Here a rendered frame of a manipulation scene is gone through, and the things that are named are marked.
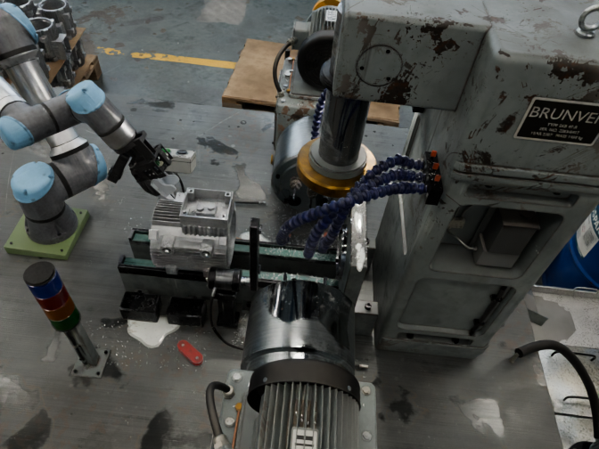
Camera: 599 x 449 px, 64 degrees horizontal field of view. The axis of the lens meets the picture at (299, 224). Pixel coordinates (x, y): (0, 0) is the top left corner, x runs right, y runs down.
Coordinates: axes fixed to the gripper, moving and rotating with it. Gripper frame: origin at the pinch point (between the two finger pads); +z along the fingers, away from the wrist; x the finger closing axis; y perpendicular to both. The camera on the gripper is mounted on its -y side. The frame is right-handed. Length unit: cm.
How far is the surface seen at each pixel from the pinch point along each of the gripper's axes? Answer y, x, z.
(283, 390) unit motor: 43, -60, -3
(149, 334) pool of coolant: -17.0, -26.1, 23.8
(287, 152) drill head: 28.3, 18.2, 11.8
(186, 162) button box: -0.7, 17.0, 2.7
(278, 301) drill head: 31.4, -32.8, 11.6
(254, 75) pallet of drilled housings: -52, 212, 78
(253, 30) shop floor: -71, 304, 84
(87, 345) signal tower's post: -21.0, -36.0, 9.1
